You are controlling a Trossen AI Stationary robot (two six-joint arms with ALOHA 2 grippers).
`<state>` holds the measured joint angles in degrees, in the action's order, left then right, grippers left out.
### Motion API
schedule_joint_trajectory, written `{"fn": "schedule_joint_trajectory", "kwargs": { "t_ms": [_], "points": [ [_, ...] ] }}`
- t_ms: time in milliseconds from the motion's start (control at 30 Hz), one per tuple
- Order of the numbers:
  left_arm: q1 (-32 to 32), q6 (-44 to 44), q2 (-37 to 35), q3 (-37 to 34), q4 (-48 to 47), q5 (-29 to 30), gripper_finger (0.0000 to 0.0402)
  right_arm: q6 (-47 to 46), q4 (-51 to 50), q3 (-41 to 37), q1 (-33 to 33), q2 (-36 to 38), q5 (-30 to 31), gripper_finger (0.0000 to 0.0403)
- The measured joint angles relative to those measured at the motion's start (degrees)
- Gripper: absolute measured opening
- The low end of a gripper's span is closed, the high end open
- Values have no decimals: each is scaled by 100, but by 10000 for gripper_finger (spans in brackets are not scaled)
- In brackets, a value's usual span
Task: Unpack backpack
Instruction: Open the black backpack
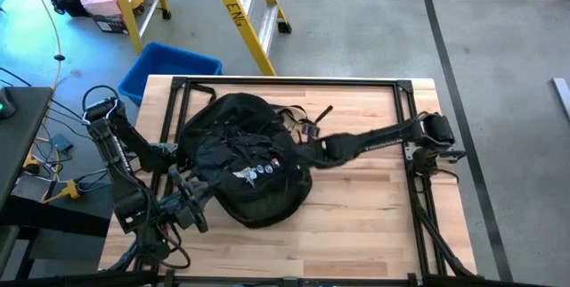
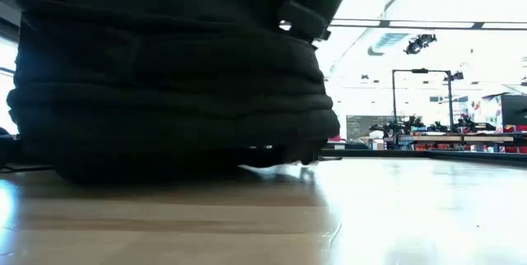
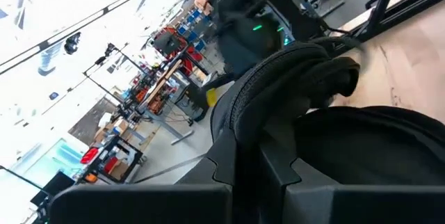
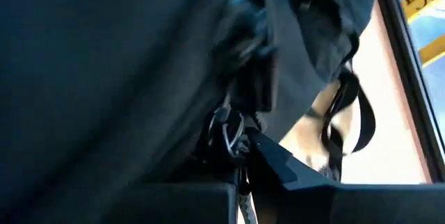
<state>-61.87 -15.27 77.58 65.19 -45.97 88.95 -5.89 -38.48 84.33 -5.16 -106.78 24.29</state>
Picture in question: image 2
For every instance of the black ceiling light cluster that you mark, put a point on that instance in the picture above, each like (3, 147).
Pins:
(420, 43)

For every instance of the black station frame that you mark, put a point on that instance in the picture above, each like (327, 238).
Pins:
(394, 92)

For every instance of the dark wall board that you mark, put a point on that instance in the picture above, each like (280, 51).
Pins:
(362, 127)

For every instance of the red plastic bin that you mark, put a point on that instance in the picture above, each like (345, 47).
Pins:
(335, 138)

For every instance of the black backpack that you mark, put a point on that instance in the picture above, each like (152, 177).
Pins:
(164, 92)

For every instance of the black overhead crossbar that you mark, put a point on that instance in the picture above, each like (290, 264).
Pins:
(432, 24)

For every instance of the wooden workbench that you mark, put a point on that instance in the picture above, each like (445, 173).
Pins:
(436, 138)

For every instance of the distant black robot arms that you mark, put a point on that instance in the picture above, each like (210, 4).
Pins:
(395, 127)

